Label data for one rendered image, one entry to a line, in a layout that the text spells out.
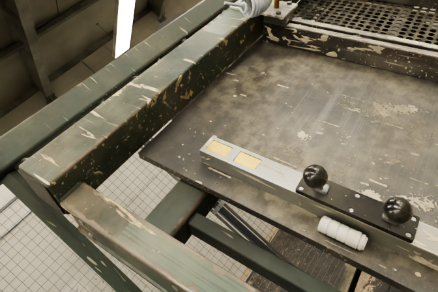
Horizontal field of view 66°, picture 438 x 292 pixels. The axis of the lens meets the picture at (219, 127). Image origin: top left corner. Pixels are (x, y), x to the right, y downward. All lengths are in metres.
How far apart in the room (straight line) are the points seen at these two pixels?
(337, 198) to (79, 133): 0.52
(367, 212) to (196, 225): 0.33
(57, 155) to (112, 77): 0.68
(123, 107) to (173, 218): 0.27
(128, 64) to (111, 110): 0.64
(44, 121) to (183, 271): 0.84
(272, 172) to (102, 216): 0.33
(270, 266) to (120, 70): 0.98
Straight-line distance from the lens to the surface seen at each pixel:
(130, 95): 0.82
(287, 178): 0.67
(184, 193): 0.76
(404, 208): 0.53
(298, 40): 1.10
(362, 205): 0.65
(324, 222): 0.64
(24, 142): 1.24
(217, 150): 0.73
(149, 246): 0.61
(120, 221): 0.65
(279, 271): 0.68
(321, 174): 0.54
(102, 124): 0.77
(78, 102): 1.31
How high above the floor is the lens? 1.69
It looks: 1 degrees up
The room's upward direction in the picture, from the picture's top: 48 degrees counter-clockwise
